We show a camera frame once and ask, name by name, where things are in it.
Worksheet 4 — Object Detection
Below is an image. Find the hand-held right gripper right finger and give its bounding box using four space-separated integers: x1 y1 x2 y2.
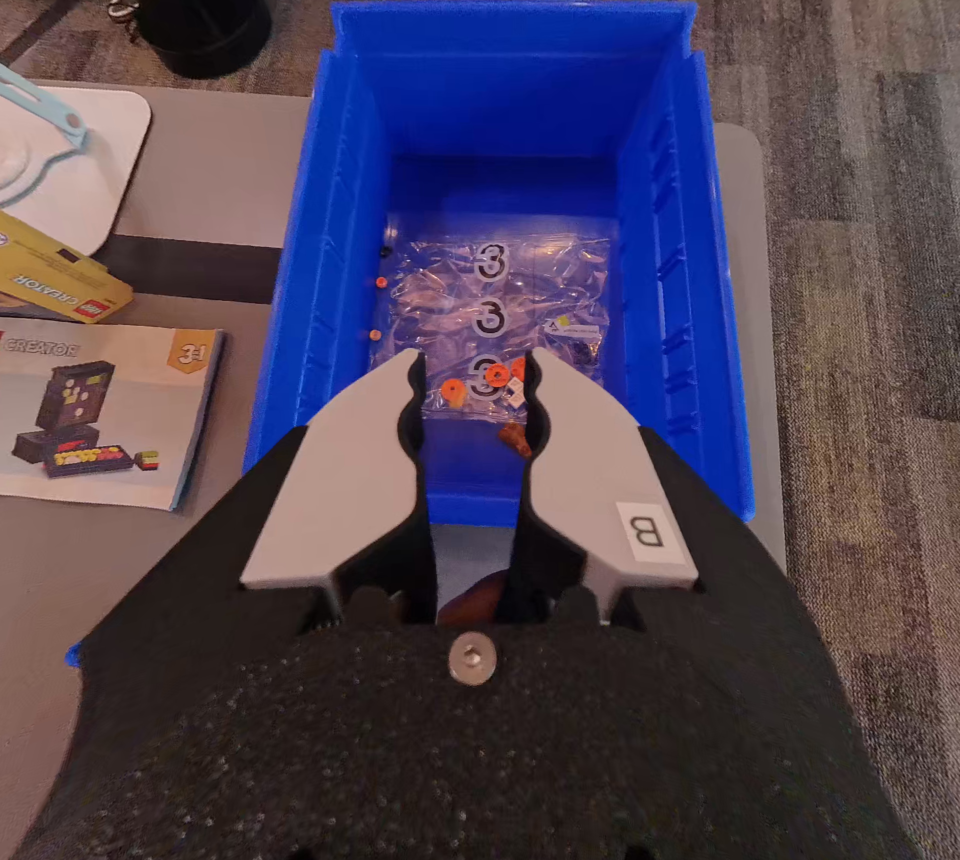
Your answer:
498 348 700 626

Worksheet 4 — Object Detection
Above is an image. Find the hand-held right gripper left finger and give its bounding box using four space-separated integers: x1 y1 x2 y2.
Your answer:
240 348 439 626

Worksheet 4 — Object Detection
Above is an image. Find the clear numbered plastic bag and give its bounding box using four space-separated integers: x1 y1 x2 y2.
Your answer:
388 236 613 424

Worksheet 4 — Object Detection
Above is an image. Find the blue plastic bin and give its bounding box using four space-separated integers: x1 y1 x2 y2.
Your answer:
243 0 756 525

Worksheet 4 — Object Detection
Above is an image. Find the toy instruction booklet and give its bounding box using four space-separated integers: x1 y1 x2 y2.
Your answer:
0 323 226 513

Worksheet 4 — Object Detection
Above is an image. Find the yellow toy box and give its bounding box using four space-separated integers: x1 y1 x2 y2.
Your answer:
0 211 136 326

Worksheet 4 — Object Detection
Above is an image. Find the white tray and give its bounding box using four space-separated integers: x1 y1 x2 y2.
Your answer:
0 84 153 258

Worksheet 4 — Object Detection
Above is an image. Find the black waste bin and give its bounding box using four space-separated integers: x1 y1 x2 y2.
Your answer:
138 0 273 80

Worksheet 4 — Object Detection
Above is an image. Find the clear bowl with light-blue handle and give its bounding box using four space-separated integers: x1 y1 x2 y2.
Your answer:
0 61 90 209

